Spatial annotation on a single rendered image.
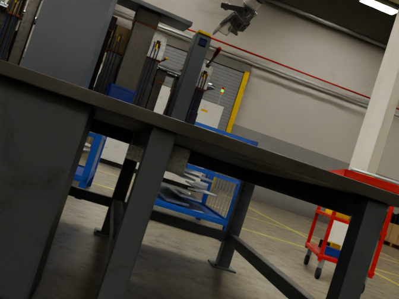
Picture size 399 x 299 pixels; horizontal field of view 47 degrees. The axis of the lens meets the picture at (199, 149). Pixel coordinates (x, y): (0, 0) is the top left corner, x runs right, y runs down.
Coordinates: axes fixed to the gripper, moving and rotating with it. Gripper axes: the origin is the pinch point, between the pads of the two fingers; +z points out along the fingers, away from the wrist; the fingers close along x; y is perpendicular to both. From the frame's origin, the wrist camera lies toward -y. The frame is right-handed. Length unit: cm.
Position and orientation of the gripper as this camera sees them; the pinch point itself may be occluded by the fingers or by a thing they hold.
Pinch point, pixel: (218, 34)
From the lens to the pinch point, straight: 228.7
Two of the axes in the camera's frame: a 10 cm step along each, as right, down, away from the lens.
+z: -6.3, 6.1, 4.8
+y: 6.2, 7.7, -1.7
